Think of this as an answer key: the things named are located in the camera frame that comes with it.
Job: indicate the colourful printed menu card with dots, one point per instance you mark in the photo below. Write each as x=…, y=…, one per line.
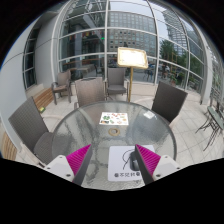
x=114, y=118

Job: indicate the black computer mouse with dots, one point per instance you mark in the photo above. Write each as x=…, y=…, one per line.
x=134, y=164

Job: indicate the gold framed menu stand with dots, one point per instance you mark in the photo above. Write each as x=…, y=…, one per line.
x=132, y=57

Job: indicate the dark wicker chair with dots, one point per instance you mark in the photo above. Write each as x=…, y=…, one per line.
x=170, y=100

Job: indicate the wooden slat bench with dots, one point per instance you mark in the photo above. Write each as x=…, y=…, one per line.
x=8, y=148
x=43, y=98

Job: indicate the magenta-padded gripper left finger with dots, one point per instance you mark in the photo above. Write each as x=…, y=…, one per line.
x=78, y=160

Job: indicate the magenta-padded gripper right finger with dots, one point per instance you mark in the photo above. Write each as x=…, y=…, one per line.
x=149, y=160

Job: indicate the green metal garden table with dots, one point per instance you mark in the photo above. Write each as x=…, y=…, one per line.
x=215, y=118

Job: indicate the grey wicker chair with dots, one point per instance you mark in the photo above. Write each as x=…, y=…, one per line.
x=63, y=79
x=90, y=91
x=116, y=77
x=28, y=123

